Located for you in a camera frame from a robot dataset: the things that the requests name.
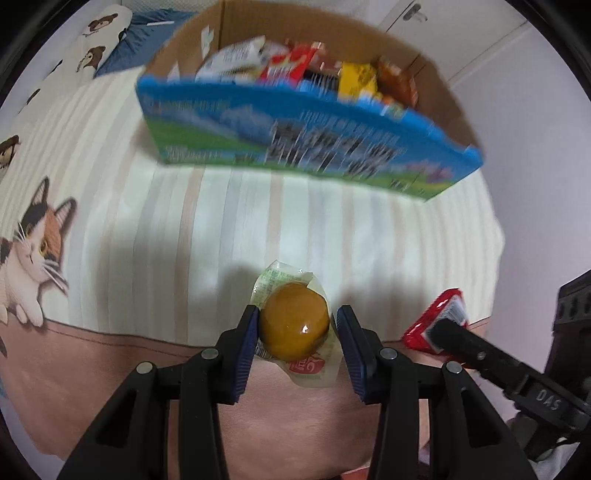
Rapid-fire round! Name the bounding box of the red and white snack packet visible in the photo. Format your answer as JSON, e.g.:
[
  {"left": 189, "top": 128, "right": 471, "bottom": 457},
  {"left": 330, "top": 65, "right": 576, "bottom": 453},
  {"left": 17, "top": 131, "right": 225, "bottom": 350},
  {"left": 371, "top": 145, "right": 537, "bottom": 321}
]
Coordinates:
[{"left": 401, "top": 288, "right": 469, "bottom": 356}]

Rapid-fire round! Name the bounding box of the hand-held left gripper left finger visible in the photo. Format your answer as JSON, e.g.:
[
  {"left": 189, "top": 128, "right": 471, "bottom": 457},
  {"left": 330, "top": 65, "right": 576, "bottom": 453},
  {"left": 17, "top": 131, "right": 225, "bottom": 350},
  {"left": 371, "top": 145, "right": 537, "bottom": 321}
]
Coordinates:
[{"left": 58, "top": 305, "right": 260, "bottom": 480}]

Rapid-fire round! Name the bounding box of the orange snack bag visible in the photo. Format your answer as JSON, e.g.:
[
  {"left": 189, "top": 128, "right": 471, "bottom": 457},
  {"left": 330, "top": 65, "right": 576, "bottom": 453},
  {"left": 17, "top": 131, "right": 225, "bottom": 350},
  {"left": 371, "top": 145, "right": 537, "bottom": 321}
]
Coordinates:
[{"left": 376, "top": 58, "right": 419, "bottom": 107}]

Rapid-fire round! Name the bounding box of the blue and green cardboard box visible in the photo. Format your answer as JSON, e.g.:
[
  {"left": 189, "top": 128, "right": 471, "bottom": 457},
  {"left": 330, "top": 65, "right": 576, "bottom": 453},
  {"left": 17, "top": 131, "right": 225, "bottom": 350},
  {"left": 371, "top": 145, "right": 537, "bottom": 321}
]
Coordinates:
[{"left": 135, "top": 0, "right": 485, "bottom": 201}]

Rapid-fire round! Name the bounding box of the red and black snack bag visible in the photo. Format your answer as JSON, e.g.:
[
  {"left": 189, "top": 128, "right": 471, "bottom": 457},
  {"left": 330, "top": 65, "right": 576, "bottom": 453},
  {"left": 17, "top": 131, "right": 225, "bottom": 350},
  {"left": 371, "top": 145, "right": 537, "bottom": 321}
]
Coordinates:
[{"left": 259, "top": 41, "right": 326, "bottom": 86}]

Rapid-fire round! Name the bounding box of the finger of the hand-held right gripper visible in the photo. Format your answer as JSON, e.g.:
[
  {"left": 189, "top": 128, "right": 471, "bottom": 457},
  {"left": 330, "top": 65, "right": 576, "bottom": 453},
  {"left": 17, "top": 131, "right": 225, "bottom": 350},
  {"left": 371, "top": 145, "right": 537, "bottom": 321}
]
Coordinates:
[{"left": 429, "top": 318, "right": 532, "bottom": 393}]

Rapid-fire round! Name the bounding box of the dog print cream pillow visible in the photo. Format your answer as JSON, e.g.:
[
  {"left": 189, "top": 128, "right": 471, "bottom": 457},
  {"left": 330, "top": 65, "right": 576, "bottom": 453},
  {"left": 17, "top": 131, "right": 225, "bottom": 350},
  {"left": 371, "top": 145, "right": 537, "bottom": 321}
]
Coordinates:
[{"left": 0, "top": 2, "right": 134, "bottom": 185}]

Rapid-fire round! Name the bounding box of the brown snack packet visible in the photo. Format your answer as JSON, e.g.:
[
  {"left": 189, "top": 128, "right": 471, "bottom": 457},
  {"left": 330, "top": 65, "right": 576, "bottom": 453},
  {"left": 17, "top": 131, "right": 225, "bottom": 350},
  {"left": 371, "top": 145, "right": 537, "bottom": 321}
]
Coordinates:
[{"left": 298, "top": 60, "right": 345, "bottom": 95}]

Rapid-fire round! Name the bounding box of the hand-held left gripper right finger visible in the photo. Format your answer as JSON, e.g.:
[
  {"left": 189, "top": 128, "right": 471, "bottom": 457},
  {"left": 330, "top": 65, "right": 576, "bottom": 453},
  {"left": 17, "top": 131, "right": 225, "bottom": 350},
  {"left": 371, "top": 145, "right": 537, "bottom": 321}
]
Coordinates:
[{"left": 336, "top": 305, "right": 539, "bottom": 480}]

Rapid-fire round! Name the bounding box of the yellow snack bag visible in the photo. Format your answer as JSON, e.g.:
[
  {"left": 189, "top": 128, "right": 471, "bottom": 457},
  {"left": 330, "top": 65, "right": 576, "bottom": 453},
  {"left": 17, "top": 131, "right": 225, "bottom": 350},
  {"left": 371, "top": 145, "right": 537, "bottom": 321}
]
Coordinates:
[{"left": 337, "top": 62, "right": 377, "bottom": 102}]

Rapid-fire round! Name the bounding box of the white cabinet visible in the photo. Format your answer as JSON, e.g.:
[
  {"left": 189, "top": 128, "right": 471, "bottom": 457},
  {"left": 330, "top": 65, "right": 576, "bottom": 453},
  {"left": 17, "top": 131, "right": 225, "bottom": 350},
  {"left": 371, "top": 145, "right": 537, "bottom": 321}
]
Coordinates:
[{"left": 383, "top": 0, "right": 532, "bottom": 84}]

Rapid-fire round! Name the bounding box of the striped cat print blanket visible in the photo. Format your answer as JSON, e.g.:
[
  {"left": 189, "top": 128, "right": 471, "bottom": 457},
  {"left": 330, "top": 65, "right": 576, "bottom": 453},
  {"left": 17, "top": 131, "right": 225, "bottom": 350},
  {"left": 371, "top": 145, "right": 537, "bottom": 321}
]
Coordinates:
[{"left": 0, "top": 69, "right": 506, "bottom": 480}]

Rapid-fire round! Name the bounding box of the blue cloth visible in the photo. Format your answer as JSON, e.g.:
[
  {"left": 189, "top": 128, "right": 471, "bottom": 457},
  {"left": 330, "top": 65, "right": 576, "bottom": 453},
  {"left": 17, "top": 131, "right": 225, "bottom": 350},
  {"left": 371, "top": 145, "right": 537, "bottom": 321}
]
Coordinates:
[{"left": 95, "top": 14, "right": 204, "bottom": 77}]

